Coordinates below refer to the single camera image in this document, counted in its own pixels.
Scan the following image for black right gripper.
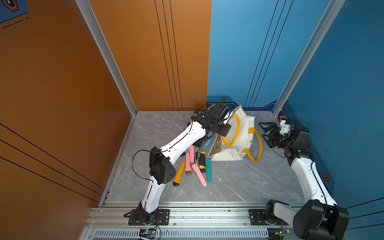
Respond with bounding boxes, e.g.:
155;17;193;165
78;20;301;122
258;122;293;151

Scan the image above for canvas pouch with farm picture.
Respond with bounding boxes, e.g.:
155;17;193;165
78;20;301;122
208;106;263;162

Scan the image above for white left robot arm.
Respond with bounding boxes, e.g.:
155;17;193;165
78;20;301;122
137;103;232;224

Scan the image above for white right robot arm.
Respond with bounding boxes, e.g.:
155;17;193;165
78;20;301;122
258;122;350;240

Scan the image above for silver black folding knife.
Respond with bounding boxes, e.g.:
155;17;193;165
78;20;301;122
195;151;200;165

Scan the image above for teal utility knife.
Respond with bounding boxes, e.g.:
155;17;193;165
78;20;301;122
206;160;212;183

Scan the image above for black yellow utility knife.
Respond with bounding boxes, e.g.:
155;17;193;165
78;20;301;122
199;152;207;173

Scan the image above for light blue small cylinder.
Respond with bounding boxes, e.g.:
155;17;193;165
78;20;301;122
204;140;212;148

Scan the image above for black white chessboard box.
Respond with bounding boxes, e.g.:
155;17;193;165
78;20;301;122
193;133;207;148

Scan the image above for right green circuit board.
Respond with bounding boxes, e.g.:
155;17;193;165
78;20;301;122
275;229;291;238

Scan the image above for green circuit board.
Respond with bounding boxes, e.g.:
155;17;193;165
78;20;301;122
275;229;291;238
139;228;157;240

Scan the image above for left green circuit board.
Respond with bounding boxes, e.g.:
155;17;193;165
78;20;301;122
139;228;157;240

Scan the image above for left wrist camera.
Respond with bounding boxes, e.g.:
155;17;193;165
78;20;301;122
211;103;231;121

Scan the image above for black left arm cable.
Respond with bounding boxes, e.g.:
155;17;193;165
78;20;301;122
131;103;211;181

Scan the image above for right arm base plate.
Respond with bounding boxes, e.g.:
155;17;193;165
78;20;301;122
249;209;295;227

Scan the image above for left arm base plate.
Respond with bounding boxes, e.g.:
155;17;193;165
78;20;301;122
124;209;170;226

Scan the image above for right aluminium corner post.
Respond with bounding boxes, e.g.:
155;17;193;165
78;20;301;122
272;0;345;117

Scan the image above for aluminium corner post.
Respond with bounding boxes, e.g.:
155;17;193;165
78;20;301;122
272;0;345;117
76;0;137;117

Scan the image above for aluminium front rail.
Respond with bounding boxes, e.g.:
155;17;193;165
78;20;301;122
80;202;297;240

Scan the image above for left aluminium corner post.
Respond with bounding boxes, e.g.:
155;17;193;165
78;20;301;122
76;0;137;117

